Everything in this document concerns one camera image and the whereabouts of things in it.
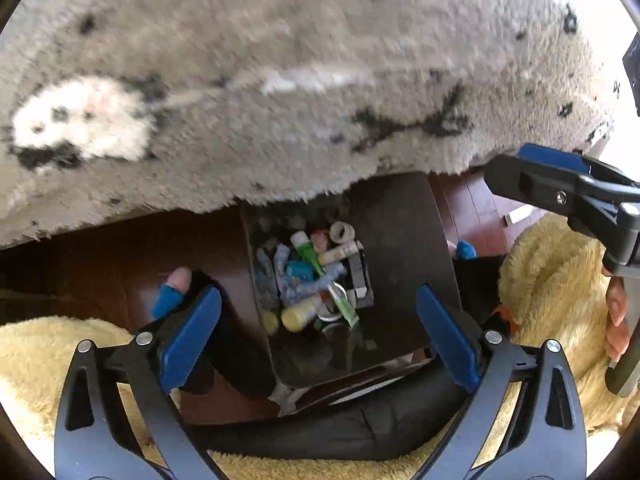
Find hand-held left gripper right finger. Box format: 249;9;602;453
415;284;587;480

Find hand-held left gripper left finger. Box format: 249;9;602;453
52;285;223;480

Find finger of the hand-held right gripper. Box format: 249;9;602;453
519;143;640;201
483;154;627;239

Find black trash bin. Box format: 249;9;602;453
239;172;462;390

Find person's right hand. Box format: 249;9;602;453
602;275;632;362

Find person's left foot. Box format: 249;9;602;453
151;266;193;321

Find person's foot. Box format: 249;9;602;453
447;240;478;261
151;266;193;321

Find person's right foot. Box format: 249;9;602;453
447;240;478;261

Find yellow fleece garment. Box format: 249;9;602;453
0;212;640;480

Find clear plastic wrapper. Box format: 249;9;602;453
256;245;292;306

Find green clear sachet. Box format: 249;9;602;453
327;280;361;328

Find yellow bottle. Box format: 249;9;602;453
281;294;326;332

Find dark angular object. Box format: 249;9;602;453
622;32;640;116

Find blue packet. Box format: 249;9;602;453
287;260;316;286

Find cream tube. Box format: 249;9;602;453
317;240;363;267

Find green tube white cap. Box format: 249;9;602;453
290;230;326;281

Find black leggings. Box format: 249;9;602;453
132;255;506;461

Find grey shaggy patterned rug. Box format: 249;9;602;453
0;0;616;248

